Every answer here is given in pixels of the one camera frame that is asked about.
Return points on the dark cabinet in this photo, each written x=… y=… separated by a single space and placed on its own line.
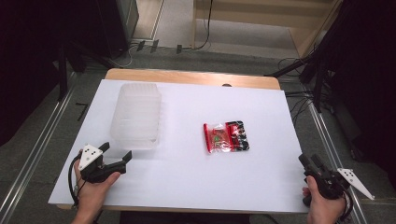
x=120 y=25

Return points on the person's right hand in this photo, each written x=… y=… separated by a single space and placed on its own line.
x=323 y=208

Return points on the white table sheet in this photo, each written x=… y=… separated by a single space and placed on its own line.
x=186 y=177

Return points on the light wooden shelf unit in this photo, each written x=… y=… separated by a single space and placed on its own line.
x=264 y=18

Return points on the person's left hand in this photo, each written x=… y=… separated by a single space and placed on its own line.
x=93 y=193

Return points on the metal floor rail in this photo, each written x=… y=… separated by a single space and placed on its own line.
x=34 y=152
x=333 y=155

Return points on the red and black snack packet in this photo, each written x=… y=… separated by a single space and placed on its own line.
x=227 y=137

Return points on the wooden table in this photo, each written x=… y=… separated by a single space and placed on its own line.
x=186 y=76

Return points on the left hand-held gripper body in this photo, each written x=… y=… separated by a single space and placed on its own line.
x=93 y=169

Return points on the translucent plastic container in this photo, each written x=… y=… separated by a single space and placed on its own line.
x=137 y=116

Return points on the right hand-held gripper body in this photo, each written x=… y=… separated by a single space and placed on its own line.
x=334 y=183

